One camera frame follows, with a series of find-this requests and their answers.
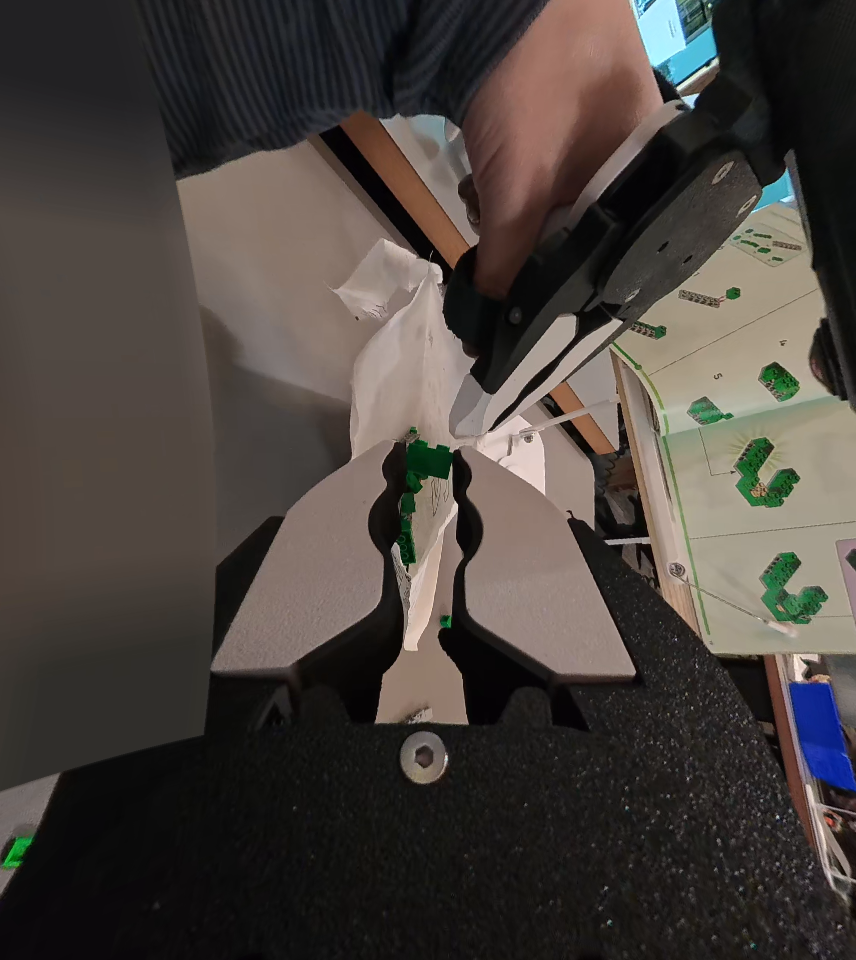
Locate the white printed paper bag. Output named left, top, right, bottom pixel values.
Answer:
left=329, top=238, right=477, bottom=654

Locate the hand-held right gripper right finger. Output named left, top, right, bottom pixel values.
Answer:
left=439, top=447, right=639, bottom=685

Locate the white base book stand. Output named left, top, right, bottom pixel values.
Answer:
left=473, top=341, right=804, bottom=657

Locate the person's left hand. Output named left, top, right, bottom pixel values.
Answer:
left=458, top=0, right=669, bottom=301

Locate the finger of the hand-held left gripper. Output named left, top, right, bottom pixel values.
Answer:
left=449, top=311, right=594, bottom=440
left=484, top=318, right=627, bottom=438

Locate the instruction booklet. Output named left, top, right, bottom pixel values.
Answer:
left=611, top=202, right=856, bottom=657

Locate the person's left forearm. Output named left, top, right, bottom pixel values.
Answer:
left=135, top=0, right=549, bottom=177

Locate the small green brick cluster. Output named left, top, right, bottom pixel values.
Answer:
left=395, top=427, right=429, bottom=565

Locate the blue storage bin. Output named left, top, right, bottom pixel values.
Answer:
left=788, top=681, right=856, bottom=794

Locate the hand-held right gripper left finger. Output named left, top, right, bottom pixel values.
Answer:
left=210, top=439, right=410, bottom=680

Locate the background wooden table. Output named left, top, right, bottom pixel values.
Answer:
left=761, top=652, right=856, bottom=960

